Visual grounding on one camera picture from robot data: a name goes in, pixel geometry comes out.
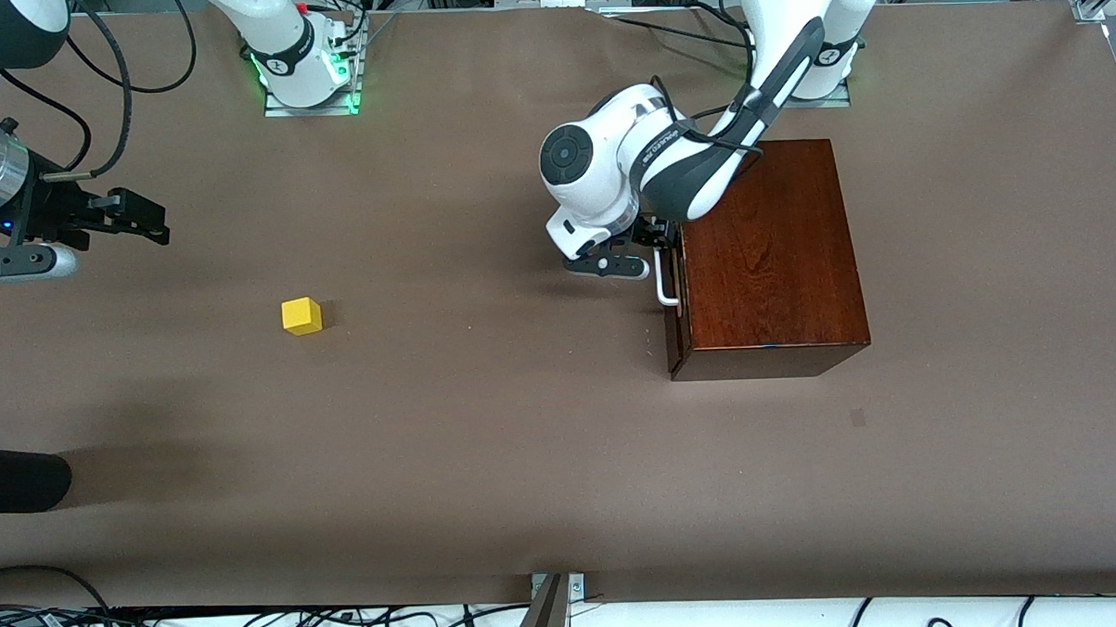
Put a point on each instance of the yellow cube block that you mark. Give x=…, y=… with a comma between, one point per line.
x=301, y=316

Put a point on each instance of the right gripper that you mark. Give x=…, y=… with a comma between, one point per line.
x=46, y=213

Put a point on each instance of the brown paper table cover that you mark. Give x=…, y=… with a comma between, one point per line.
x=487, y=399

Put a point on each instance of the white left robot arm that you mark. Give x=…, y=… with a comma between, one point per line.
x=590, y=155

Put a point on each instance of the black cylindrical object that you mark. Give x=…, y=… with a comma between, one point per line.
x=16, y=479

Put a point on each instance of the grey metal bracket bar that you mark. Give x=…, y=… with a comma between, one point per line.
x=545, y=620

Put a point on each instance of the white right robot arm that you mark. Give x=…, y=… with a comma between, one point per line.
x=279, y=35

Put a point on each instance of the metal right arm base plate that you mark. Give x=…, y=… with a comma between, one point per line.
x=309, y=109

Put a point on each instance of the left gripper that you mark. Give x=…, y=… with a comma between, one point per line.
x=654, y=233

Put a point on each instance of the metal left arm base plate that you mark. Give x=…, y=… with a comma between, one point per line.
x=834, y=100

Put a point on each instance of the dark wooden drawer cabinet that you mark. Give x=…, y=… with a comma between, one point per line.
x=780, y=278

